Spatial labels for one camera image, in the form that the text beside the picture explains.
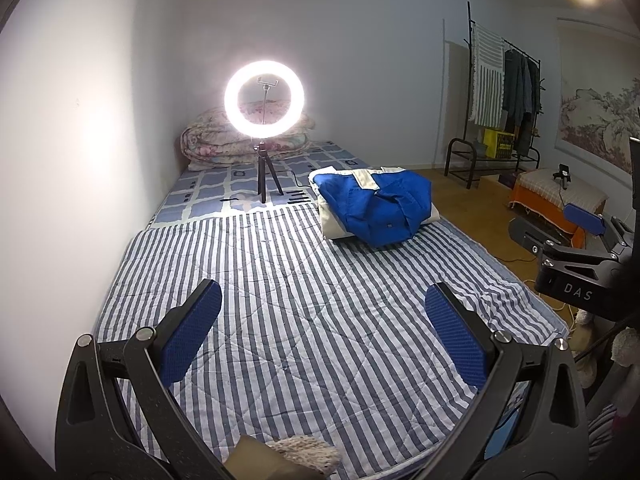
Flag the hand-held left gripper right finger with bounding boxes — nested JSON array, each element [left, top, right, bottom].
[[425, 281, 591, 480]]

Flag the orange ottoman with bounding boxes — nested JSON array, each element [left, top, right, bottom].
[[509, 167, 608, 248]]

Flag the black clothes rack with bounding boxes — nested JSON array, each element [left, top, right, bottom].
[[442, 1, 546, 191]]

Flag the dark hanging clothes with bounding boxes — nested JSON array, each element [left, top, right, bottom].
[[501, 49, 543, 156]]

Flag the blue striped blanket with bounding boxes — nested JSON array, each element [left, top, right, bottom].
[[92, 205, 568, 480]]

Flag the yellow crate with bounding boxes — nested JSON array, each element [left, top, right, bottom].
[[482, 128, 516, 158]]

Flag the beige fluffy slipper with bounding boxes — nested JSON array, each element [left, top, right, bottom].
[[570, 310, 596, 356]]

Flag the wall painting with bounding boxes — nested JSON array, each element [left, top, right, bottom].
[[557, 17, 640, 176]]

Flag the striped hanging cloth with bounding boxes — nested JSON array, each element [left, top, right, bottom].
[[470, 22, 506, 126]]

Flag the black tripod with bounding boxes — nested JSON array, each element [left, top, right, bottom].
[[254, 76, 283, 204]]

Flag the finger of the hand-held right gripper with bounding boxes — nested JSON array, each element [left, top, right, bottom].
[[507, 217, 626, 267], [562, 203, 632, 257]]

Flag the ring light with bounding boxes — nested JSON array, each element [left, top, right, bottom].
[[224, 59, 304, 140]]

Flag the folded floral quilt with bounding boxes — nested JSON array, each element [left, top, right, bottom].
[[180, 100, 317, 171]]

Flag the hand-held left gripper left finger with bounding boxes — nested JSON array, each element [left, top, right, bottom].
[[54, 279, 236, 480]]

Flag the beige and blue jacket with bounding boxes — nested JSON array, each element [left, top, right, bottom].
[[307, 166, 441, 248]]

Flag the black cable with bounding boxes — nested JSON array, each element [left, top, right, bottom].
[[575, 322, 633, 361]]

